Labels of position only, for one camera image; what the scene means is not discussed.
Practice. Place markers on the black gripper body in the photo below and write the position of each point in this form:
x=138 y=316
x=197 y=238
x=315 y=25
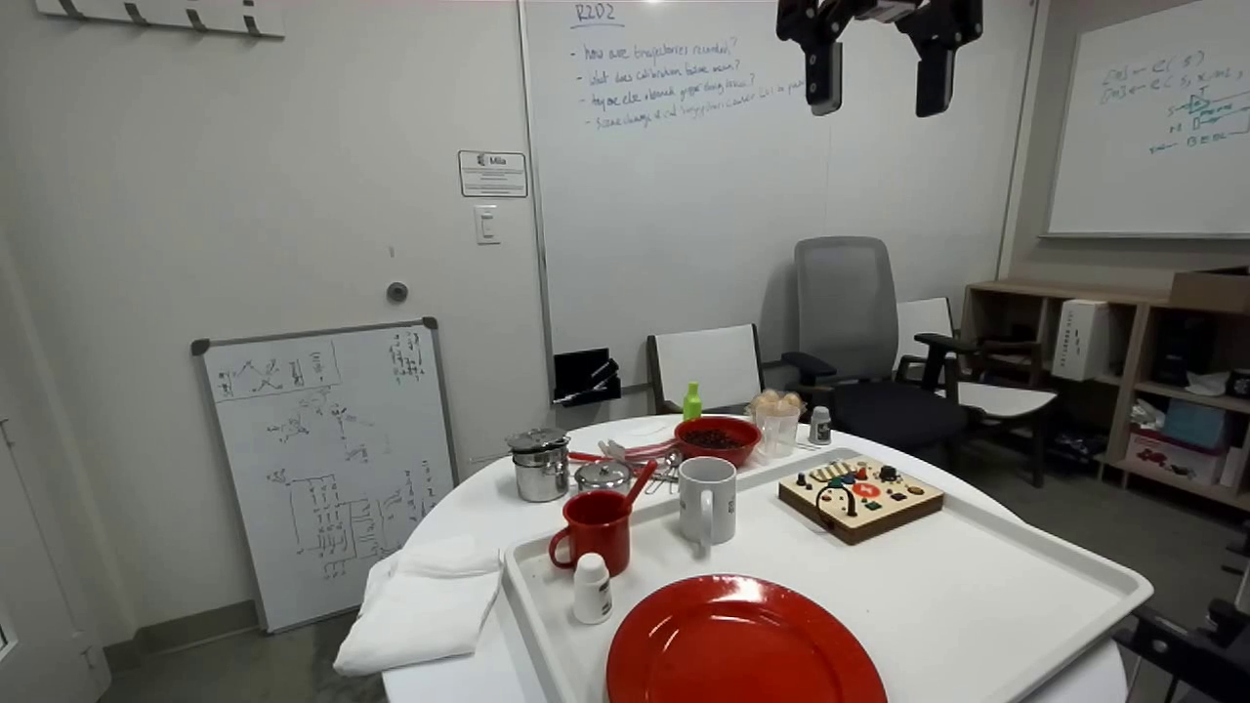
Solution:
x=912 y=17

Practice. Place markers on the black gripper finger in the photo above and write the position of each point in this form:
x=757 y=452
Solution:
x=822 y=77
x=935 y=81

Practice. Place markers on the white ceramic mug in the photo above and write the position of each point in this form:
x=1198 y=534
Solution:
x=710 y=500

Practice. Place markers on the red mug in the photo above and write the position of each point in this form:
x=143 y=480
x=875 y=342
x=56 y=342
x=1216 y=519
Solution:
x=598 y=534

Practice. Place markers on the grey office chair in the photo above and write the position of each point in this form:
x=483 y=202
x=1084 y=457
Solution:
x=845 y=314

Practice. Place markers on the white binder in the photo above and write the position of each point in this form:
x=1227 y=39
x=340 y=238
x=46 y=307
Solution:
x=1080 y=336

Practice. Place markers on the white seat chair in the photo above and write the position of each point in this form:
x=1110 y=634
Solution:
x=1002 y=396

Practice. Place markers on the wooden shelf unit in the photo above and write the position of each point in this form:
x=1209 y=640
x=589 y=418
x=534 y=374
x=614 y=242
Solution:
x=1136 y=351

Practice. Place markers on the clear cup with eggs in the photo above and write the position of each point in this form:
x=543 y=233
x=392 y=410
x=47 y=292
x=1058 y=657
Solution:
x=775 y=418

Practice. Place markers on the cardboard box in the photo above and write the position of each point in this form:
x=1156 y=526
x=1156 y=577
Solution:
x=1214 y=292

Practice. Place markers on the small salt shaker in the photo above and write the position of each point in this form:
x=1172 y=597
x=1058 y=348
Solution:
x=817 y=424

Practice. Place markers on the green plastic bottle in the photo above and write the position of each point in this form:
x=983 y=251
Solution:
x=694 y=402

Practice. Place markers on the red bowl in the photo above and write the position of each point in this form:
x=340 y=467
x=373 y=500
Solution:
x=716 y=440

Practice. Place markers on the wooden busy board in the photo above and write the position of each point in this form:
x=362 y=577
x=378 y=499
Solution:
x=861 y=500

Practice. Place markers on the red tongs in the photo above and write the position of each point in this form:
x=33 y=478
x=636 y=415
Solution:
x=628 y=454

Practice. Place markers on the red plastic spoon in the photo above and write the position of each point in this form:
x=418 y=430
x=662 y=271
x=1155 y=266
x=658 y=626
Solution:
x=642 y=480

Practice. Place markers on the clear measuring cup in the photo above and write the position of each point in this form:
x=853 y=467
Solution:
x=598 y=478

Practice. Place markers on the small metal pot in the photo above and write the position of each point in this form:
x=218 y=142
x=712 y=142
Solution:
x=542 y=471

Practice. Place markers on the white plastic tray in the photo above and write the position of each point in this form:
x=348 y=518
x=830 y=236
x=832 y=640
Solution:
x=990 y=597

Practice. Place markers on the small white bottle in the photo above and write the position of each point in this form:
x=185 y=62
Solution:
x=590 y=592

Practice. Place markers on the red plate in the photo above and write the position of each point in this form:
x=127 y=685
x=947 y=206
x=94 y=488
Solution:
x=742 y=647

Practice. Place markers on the black equipment stand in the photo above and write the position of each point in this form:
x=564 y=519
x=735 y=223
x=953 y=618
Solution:
x=1192 y=651

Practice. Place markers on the small leaning whiteboard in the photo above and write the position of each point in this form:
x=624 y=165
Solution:
x=334 y=473

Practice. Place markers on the white folded cloth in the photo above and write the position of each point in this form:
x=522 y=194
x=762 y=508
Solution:
x=417 y=607

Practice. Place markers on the large wall whiteboard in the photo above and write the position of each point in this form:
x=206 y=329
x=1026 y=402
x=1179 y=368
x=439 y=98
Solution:
x=679 y=220

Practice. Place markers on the wall whiteboard with green writing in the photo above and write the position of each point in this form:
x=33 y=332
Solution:
x=1156 y=142

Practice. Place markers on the white wall sign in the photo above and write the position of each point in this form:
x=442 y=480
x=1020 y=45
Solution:
x=494 y=173

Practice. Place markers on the white light switch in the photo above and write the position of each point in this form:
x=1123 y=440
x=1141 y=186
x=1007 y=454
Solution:
x=487 y=223

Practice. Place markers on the black wall holder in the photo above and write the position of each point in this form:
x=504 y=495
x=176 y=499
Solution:
x=589 y=375

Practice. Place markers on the round wall door stop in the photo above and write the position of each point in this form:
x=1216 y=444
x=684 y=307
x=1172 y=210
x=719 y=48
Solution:
x=397 y=292

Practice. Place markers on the wall coat hook rail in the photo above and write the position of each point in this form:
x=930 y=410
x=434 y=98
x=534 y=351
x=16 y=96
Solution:
x=171 y=17

